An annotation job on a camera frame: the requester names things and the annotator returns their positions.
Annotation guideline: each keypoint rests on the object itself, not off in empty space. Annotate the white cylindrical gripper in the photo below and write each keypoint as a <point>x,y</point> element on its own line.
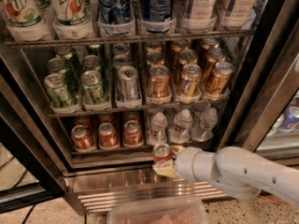
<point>184,164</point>

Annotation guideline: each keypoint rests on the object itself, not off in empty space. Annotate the red coke can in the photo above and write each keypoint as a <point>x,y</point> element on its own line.
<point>108,138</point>
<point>83,141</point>
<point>132,133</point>
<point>106,118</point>
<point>83,120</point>
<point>161,153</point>

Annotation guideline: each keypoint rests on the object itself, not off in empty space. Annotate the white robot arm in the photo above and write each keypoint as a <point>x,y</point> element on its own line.
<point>233,170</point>

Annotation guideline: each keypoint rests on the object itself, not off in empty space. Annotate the gold can front left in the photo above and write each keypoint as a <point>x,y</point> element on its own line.
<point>158,82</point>

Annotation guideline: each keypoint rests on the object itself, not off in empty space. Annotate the gold can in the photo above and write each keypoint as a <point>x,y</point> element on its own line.
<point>158,82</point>
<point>219,78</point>
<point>155,57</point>
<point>213,56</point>
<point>187,56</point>
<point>189,79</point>

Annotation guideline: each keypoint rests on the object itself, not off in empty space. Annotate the gold can front middle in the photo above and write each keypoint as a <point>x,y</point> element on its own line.
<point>189,79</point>

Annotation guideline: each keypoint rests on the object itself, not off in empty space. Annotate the gold can front right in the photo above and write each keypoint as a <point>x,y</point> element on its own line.
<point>219,78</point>

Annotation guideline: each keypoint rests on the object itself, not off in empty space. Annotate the silver can front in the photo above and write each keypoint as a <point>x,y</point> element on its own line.
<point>129,83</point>

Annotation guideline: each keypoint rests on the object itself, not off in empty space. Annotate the silver can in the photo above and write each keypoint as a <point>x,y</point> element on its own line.
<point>120,61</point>
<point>129,83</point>

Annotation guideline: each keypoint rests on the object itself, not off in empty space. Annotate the glass fridge door right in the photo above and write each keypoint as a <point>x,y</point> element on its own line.
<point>266,85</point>

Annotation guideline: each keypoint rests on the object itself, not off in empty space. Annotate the green can front right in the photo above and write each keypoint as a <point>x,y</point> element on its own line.
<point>93,87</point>

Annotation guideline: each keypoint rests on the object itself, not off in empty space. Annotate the green can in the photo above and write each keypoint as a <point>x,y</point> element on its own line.
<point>93,87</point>
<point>92,63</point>
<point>58,91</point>
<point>59,65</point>

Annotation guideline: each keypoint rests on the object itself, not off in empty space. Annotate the blue can behind glass door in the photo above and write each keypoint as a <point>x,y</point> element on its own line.
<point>291,119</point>

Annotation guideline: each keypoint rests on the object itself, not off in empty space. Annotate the green can front left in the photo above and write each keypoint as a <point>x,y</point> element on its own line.
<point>58,91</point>

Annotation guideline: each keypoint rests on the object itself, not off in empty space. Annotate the open fridge door left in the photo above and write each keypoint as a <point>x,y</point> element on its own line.
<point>16,137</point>

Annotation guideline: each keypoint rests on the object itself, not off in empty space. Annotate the clear water bottle left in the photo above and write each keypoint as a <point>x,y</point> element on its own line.
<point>158,125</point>

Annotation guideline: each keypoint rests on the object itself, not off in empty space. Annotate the clear water bottle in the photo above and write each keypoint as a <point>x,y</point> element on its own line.
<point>158,125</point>
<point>182,125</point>
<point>207,122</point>

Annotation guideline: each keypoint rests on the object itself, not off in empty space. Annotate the clear water bottle middle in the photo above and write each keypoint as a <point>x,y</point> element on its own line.
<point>182,125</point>

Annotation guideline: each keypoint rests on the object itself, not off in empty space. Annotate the clear plastic container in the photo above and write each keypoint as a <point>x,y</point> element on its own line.
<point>183,209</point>

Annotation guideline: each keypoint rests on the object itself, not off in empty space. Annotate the clear water bottle right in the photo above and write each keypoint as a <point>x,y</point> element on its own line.
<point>207,122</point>

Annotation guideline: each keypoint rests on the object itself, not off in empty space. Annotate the blue pepsi bottle left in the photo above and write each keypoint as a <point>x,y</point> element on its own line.
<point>115,16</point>

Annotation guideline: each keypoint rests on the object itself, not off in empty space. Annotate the blue pepsi bottle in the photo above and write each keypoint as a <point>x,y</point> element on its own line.
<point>115,16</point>
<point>157,15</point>

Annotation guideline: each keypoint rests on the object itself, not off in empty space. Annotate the blue pepsi bottle right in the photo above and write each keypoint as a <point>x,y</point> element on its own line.
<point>157,15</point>

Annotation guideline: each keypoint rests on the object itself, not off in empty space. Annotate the white bottle right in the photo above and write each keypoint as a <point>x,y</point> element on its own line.
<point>233,14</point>

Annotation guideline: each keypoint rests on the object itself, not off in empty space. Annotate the white bottle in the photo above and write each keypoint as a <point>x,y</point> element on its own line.
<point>197,15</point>
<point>233,14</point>

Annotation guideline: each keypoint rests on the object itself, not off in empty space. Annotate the white bottle left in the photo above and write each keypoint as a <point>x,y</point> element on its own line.
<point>197,15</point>

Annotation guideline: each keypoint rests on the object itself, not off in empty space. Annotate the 7up bottle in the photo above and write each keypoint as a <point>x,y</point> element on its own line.
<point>72,19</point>
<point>24,20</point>

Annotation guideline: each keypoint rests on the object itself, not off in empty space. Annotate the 7up bottle far left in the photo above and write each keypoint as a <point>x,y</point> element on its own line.
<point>24,20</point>

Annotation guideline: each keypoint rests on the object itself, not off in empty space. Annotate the middle wire shelf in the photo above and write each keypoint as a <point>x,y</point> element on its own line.
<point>138,108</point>

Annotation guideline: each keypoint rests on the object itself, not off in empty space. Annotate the wire shelf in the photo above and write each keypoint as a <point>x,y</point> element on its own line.
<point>125,39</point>
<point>138,108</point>

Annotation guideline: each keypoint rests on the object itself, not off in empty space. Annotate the upper wire shelf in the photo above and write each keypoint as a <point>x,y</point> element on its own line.
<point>125,39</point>

